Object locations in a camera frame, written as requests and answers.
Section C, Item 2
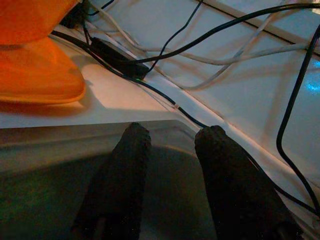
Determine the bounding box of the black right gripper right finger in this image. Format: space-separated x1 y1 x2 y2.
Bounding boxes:
194 124 304 240

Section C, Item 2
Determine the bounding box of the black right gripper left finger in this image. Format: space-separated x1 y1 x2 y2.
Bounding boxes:
70 121 153 240

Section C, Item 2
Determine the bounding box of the orange plastic plate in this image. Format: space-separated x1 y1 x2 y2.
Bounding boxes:
0 37 87 105

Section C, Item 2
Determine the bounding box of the orange plastic bowl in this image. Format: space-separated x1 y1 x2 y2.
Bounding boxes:
0 0 77 47

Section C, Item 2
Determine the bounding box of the stainless steel sink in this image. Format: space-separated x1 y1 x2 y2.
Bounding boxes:
0 119 308 240

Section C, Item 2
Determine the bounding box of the small black power adapter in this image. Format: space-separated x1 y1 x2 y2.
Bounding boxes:
89 36 149 79

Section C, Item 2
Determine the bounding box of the black cable down wall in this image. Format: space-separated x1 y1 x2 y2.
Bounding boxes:
275 24 320 213

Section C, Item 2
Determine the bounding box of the long black countertop cable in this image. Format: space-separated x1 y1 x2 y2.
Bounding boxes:
48 31 320 216

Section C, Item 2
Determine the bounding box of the white cable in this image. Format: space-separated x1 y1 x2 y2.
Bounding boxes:
89 2 311 65
139 9 278 90

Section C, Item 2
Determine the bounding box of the thick black adapter cable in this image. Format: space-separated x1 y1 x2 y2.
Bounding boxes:
134 2 320 63

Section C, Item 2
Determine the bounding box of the thin black cable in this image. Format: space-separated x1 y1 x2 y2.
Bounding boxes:
149 0 205 73

